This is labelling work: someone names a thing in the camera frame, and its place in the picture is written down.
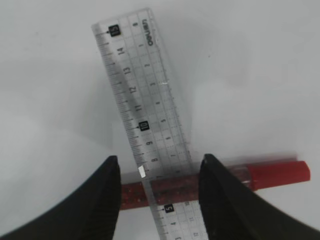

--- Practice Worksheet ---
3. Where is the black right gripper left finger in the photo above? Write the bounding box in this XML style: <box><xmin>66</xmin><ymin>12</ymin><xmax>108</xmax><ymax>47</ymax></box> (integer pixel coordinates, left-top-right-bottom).
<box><xmin>1</xmin><ymin>155</ymin><xmax>121</xmax><ymax>240</ymax></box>

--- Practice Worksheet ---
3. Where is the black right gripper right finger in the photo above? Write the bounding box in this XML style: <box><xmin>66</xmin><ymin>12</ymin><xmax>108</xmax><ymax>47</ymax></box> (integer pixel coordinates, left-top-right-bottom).
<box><xmin>198</xmin><ymin>154</ymin><xmax>320</xmax><ymax>240</ymax></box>

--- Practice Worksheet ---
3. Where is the red glitter pen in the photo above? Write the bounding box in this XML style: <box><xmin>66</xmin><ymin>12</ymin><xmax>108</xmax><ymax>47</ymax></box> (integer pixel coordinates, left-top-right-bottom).
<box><xmin>120</xmin><ymin>156</ymin><xmax>311</xmax><ymax>210</ymax></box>

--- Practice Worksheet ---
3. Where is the clear plastic ruler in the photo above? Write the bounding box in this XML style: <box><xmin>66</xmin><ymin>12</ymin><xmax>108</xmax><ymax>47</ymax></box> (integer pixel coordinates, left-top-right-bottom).
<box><xmin>92</xmin><ymin>8</ymin><xmax>208</xmax><ymax>240</ymax></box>

